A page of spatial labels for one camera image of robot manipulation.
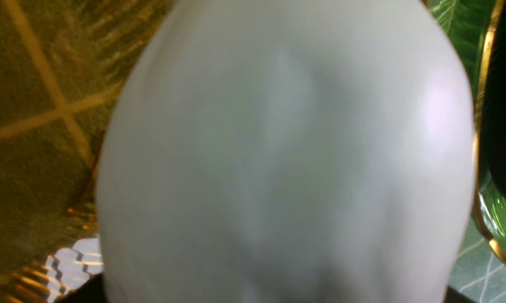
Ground amber ribbed plastic plate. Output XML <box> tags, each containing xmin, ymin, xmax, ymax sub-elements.
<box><xmin>0</xmin><ymin>0</ymin><xmax>174</xmax><ymax>303</ymax></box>

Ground white radish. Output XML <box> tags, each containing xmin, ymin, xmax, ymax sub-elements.
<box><xmin>427</xmin><ymin>0</ymin><xmax>496</xmax><ymax>99</ymax></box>
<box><xmin>96</xmin><ymin>0</ymin><xmax>476</xmax><ymax>303</ymax></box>

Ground green ribbed plastic plate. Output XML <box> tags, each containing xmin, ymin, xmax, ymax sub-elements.
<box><xmin>474</xmin><ymin>0</ymin><xmax>506</xmax><ymax>266</ymax></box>

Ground green checkered tablecloth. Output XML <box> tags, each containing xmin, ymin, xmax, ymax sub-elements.
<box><xmin>449</xmin><ymin>220</ymin><xmax>506</xmax><ymax>303</ymax></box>

